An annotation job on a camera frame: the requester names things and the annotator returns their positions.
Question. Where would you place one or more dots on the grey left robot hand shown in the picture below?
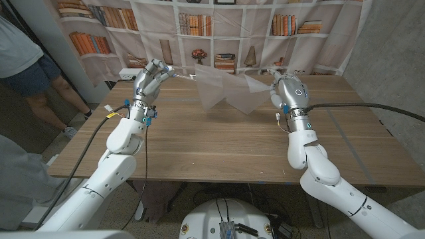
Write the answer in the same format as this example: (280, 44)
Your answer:
(144, 86)

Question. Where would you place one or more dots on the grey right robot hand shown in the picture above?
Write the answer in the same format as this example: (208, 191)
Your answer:
(293, 94)

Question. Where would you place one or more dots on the clear plastic bag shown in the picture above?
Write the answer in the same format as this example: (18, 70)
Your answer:
(232, 93)

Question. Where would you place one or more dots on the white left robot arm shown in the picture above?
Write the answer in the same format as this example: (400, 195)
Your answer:
(113, 172)

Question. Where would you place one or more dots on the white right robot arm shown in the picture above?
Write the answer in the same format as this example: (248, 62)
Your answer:
(318, 172)

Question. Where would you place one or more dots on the white power strip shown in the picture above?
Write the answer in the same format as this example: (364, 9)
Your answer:
(126, 73)

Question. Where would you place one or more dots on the printed bookshelf backdrop cloth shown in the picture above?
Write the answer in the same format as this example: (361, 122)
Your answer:
(232, 43)

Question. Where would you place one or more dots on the dark cloth under table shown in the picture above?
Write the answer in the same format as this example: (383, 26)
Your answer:
(156, 199)

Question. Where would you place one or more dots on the grey metal table leg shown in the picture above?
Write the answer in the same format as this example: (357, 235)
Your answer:
(313, 209)

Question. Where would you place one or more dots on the white table leg foot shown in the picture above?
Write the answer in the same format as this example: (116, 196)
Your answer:
(140, 210)

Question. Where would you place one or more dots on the person in navy shorts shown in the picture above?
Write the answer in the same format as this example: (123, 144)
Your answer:
(20, 53)

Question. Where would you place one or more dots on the black power adapter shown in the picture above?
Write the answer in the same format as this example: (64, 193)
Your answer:
(285, 229)

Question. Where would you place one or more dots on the black connector bar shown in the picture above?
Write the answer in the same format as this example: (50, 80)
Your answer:
(247, 229)

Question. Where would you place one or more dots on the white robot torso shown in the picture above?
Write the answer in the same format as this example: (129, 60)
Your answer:
(206, 219)

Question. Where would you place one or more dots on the grey finned electronics box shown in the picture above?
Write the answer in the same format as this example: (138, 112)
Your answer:
(227, 230)

